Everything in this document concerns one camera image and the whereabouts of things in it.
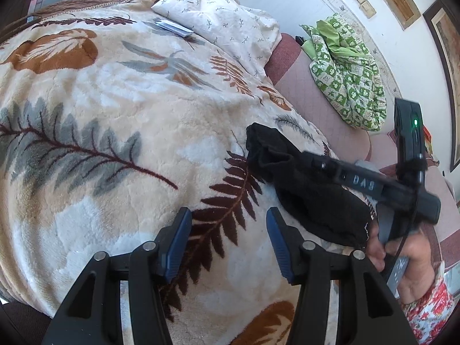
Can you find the black pants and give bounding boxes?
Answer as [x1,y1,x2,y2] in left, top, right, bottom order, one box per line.
[246,123,371,248]

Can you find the floral sleeve forearm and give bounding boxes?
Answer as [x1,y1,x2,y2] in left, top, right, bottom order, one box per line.
[401,261,455,344]

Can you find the person's right hand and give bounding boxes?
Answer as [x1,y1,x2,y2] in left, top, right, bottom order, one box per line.
[365,218,437,306]

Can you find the green checkered quilt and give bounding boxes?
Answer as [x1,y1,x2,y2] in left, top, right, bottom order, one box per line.
[301,13,387,132]

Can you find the leaf-patterned fleece blanket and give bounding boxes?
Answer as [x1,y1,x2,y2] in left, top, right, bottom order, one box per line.
[1,0,334,344]

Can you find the small blue packet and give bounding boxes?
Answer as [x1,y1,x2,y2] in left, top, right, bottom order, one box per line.
[155,20,193,38]

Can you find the white patterned pillow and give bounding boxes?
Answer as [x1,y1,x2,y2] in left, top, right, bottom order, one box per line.
[152,0,281,81]

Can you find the black camera box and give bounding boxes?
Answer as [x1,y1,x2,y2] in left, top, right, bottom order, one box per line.
[394,98,427,185]

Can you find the framed wall picture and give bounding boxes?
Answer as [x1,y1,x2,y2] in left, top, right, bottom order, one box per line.
[423,1,459,171]

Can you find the wall light switch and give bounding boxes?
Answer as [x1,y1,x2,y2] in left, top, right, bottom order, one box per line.
[356,0,377,19]

